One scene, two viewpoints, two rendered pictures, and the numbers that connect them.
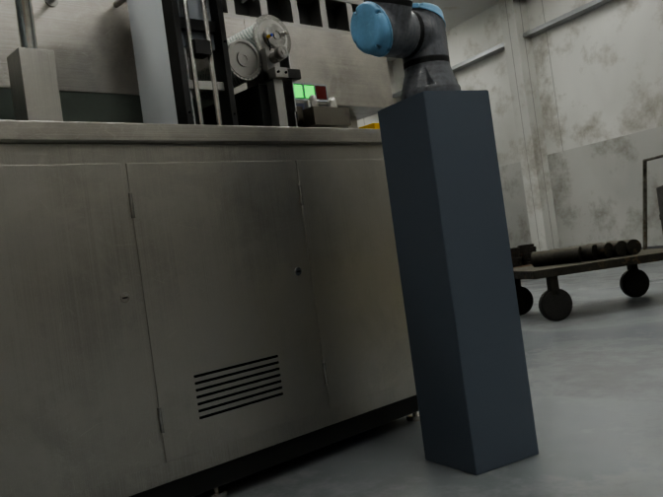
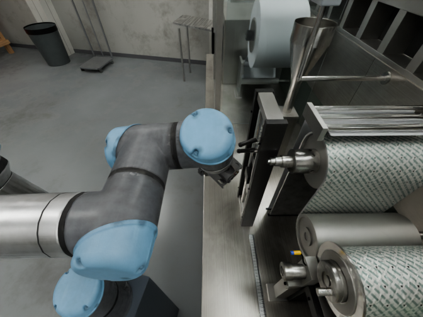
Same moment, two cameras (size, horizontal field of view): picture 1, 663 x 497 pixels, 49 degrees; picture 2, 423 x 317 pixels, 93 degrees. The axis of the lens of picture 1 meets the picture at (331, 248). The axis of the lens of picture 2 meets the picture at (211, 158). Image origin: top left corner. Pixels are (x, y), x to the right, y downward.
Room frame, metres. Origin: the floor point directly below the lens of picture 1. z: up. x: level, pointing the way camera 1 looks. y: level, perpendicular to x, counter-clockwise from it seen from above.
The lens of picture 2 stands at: (2.13, -0.15, 1.72)
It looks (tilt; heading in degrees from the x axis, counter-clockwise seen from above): 47 degrees down; 132
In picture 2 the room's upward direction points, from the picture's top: straight up
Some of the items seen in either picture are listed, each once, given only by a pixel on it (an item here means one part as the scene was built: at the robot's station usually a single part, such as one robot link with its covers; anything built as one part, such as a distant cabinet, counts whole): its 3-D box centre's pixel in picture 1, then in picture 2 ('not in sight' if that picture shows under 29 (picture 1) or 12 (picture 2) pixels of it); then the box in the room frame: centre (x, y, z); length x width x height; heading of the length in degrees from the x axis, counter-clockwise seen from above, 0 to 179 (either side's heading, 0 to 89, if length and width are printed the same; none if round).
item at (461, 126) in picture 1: (456, 278); (143, 316); (1.80, -0.30, 0.45); 0.20 x 0.20 x 0.90; 29
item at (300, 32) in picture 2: not in sight; (312, 31); (1.85, 0.70, 1.50); 0.14 x 0.14 x 0.06
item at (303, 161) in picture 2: not in sight; (302, 161); (2.07, 0.27, 1.34); 0.06 x 0.06 x 0.06; 42
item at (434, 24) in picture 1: (420, 35); (87, 290); (1.80, -0.29, 1.07); 0.13 x 0.12 x 0.14; 131
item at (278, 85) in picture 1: (279, 97); (287, 282); (2.20, 0.09, 1.05); 0.06 x 0.05 x 0.31; 42
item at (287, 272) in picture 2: (281, 52); (286, 270); (2.18, 0.07, 1.18); 0.04 x 0.02 x 0.04; 132
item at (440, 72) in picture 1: (428, 81); (103, 300); (1.80, -0.30, 0.95); 0.15 x 0.15 x 0.10
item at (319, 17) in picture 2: not in sight; (310, 45); (1.91, 0.53, 1.51); 0.02 x 0.02 x 0.20
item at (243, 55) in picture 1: (221, 70); (352, 236); (2.27, 0.27, 1.18); 0.26 x 0.12 x 0.12; 42
